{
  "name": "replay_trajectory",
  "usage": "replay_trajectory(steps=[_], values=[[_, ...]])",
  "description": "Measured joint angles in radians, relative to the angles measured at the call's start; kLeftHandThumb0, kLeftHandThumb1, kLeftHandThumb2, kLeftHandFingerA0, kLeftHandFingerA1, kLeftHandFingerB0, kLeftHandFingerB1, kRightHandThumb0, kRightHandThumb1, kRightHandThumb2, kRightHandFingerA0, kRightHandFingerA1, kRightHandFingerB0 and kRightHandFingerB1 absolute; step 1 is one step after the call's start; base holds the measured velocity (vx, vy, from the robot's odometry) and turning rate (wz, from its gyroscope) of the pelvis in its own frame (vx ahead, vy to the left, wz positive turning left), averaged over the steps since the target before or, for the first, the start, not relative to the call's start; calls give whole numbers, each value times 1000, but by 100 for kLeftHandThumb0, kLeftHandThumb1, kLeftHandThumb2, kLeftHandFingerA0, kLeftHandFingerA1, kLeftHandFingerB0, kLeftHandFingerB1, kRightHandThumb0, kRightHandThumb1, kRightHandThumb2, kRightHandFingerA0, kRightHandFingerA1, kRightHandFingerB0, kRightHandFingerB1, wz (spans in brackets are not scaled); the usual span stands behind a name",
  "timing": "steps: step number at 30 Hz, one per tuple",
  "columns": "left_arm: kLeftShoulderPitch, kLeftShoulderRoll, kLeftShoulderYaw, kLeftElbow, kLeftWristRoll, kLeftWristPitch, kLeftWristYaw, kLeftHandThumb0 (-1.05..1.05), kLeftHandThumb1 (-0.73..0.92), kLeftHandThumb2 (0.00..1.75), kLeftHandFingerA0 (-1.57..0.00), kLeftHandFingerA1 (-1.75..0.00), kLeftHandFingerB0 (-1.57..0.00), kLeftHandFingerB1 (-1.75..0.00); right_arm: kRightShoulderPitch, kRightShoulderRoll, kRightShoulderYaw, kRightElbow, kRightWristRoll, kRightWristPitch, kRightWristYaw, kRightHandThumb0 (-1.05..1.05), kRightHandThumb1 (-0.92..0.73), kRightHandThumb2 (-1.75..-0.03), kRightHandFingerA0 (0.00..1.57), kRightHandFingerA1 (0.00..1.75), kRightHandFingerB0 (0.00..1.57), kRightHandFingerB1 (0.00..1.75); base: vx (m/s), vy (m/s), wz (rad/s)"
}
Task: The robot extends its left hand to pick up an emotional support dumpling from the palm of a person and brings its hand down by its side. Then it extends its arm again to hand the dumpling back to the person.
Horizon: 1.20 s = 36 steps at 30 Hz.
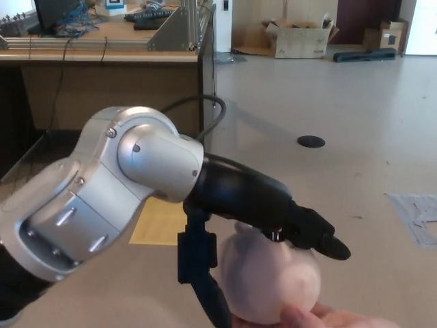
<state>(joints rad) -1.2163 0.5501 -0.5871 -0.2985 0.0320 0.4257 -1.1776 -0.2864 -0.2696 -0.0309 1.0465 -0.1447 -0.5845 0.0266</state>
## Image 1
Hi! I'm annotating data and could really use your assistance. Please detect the white cabinet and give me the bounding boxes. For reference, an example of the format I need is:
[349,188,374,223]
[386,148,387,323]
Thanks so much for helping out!
[404,0,437,56]

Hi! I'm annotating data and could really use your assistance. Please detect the black monitor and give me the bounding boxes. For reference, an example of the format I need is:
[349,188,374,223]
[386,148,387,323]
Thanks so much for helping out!
[33,0,81,35]

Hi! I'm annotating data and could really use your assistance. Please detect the black round floor cover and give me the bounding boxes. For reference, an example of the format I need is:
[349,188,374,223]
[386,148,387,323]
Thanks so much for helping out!
[296,135,326,148]

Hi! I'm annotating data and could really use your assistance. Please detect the blue cable bundle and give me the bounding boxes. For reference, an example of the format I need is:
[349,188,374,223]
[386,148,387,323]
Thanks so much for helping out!
[54,1,103,38]

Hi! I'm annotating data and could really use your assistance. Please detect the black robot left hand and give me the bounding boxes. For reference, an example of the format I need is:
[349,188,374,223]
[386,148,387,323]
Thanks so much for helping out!
[177,157,352,328]

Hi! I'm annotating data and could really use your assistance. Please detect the large open cardboard box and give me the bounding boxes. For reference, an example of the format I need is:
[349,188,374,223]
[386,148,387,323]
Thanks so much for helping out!
[262,13,339,59]

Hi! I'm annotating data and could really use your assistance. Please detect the person bare hand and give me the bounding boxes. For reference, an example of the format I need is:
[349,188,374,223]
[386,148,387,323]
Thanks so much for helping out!
[231,300,404,328]

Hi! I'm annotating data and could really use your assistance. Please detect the long black foam piece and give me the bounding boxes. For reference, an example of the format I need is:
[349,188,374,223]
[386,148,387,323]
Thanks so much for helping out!
[333,47,398,64]

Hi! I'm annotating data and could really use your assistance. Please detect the aluminium profile frame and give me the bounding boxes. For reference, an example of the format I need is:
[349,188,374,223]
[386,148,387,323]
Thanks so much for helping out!
[0,0,214,52]

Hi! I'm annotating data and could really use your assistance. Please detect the thin black cable with plug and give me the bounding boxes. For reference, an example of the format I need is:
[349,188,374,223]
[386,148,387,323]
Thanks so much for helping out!
[201,3,219,109]

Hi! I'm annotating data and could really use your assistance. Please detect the small cardboard box with label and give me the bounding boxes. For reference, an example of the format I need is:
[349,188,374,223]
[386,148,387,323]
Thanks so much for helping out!
[363,18,410,55]

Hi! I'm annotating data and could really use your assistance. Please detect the yellow paper sheet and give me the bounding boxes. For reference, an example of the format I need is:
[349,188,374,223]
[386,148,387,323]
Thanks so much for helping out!
[128,197,187,245]

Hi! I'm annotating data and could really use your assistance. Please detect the black keyboard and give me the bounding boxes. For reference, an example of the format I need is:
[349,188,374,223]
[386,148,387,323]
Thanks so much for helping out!
[123,8,173,31]

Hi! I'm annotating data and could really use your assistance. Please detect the white box with fiducial marker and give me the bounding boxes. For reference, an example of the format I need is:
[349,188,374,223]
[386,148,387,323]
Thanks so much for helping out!
[104,0,127,16]

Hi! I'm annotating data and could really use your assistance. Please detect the wooden desk with dark sides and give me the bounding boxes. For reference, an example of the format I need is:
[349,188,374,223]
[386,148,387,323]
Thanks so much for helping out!
[0,3,219,185]

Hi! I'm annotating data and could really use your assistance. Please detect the pink plush dumpling with sunglasses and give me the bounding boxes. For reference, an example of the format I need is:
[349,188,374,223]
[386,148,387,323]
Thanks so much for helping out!
[220,221,322,325]

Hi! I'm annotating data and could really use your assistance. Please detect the dark maroon door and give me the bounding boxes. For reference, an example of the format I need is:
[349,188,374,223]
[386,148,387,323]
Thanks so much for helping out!
[336,0,402,44]

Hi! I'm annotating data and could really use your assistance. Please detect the long black hanging cable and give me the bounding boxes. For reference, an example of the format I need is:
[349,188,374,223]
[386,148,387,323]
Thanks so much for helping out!
[44,37,74,133]

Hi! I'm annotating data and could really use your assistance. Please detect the grey tape patch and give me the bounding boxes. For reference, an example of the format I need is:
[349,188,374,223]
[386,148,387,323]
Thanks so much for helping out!
[385,192,437,249]

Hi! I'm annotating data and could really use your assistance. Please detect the black robot wrist cable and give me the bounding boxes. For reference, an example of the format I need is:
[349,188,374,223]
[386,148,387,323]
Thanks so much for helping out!
[160,95,246,172]

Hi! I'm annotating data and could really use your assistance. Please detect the flat cardboard sheet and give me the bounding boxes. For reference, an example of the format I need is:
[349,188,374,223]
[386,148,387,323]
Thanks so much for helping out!
[231,23,277,56]

